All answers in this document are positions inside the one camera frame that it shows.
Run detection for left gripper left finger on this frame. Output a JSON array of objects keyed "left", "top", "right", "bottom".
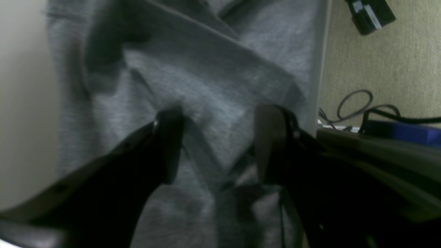
[{"left": 0, "top": 108, "right": 184, "bottom": 248}]

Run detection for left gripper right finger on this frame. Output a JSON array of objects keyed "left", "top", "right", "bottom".
[{"left": 255, "top": 105, "right": 440, "bottom": 248}]

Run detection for grey T-shirt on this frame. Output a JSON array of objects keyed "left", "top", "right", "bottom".
[{"left": 45, "top": 0, "right": 326, "bottom": 248}]

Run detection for blue box on floor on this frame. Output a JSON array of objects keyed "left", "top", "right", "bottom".
[{"left": 359, "top": 120, "right": 441, "bottom": 147}]

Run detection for black grey labelled block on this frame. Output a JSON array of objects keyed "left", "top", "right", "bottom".
[{"left": 345, "top": 0, "right": 396, "bottom": 35}]

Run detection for black cables on floor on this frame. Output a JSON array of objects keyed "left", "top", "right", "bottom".
[{"left": 319, "top": 90, "right": 441, "bottom": 130}]

